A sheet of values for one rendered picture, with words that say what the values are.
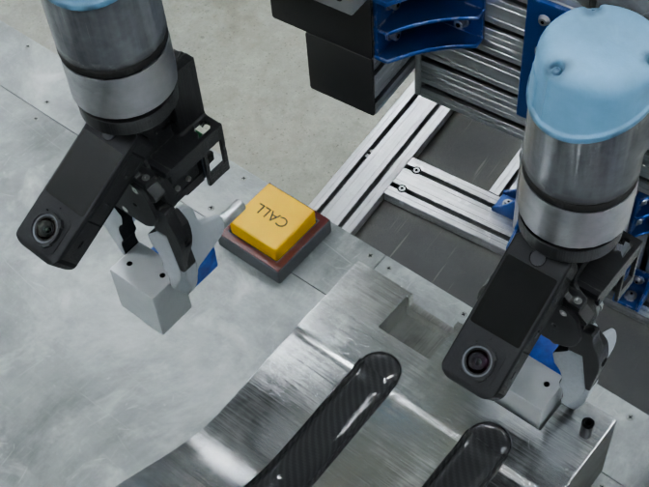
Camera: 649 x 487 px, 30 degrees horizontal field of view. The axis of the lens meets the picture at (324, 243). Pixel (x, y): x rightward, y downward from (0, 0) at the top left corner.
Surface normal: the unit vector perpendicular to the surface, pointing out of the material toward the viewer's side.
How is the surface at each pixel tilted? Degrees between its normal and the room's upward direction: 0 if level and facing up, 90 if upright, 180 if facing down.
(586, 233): 90
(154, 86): 90
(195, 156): 90
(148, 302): 90
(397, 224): 0
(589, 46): 0
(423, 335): 0
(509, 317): 32
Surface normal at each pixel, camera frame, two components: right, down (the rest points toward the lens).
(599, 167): 0.01, 0.80
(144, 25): 0.81, 0.44
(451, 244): -0.06, -0.60
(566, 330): -0.63, 0.64
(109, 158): -0.35, -0.20
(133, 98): 0.39, 0.73
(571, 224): -0.22, 0.78
